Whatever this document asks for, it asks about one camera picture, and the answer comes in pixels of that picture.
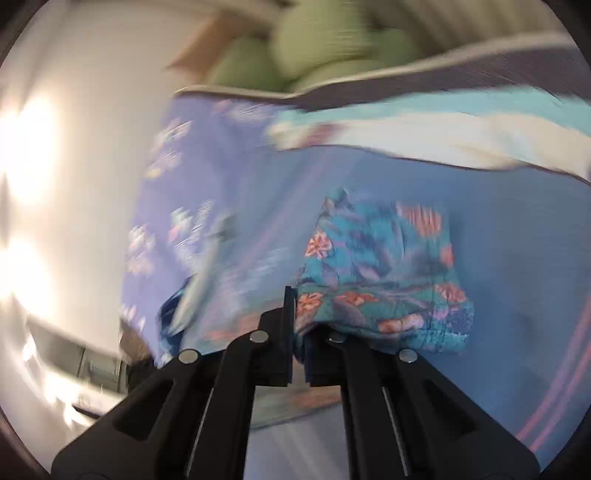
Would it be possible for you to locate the green pillow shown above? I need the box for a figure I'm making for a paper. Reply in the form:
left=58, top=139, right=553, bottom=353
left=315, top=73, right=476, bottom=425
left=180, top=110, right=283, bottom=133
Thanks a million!
left=270, top=0, right=419, bottom=90
left=205, top=37, right=282, bottom=89

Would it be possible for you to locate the blue-grey striped bed sheet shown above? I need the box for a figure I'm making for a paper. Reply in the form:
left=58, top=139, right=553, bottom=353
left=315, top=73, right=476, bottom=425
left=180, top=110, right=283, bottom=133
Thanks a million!
left=203, top=143, right=591, bottom=480

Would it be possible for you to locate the purple tree-print duvet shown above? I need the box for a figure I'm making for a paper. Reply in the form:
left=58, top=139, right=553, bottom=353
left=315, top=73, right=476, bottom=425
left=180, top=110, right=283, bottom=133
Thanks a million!
left=121, top=39, right=591, bottom=365

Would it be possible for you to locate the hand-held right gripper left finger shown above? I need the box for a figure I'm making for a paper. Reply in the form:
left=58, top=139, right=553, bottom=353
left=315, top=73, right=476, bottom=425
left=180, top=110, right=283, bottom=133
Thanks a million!
left=51, top=286, right=296, bottom=480

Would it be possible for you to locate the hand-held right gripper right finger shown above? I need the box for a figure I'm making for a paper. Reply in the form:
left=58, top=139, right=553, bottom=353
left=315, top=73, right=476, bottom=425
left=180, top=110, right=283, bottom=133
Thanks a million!
left=305, top=328, right=541, bottom=480

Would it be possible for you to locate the teal and white blanket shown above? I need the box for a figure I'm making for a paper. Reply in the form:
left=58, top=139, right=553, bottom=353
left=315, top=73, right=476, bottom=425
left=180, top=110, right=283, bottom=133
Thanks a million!
left=267, top=87, right=591, bottom=174

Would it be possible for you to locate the teal floral garment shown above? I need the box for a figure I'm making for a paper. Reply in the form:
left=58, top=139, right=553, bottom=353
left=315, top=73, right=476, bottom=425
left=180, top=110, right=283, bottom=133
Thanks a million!
left=292, top=187, right=475, bottom=355

